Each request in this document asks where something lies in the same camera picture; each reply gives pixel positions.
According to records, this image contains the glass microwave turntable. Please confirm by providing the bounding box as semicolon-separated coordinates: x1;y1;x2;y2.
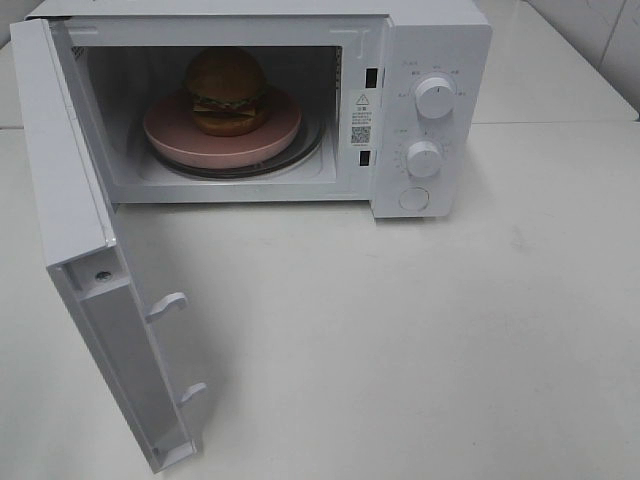
143;109;326;181

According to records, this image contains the white warning label sticker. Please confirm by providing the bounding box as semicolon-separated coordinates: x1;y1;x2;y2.
348;89;379;147

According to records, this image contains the pink round plate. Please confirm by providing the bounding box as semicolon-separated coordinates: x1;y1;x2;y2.
143;88;302;169

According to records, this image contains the white microwave door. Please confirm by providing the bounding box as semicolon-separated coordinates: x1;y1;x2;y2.
11;19;196;472

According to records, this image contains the burger with lettuce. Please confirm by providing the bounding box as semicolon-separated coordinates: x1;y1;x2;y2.
183;46;270;137

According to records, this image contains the white microwave oven body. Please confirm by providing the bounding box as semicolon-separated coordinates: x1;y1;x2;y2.
23;1;492;218

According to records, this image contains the round white door button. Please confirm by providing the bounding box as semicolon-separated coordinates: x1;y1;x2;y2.
399;187;430;211

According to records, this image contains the white microwave knob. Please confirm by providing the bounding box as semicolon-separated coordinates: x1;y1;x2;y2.
413;72;457;120
406;140;443;178

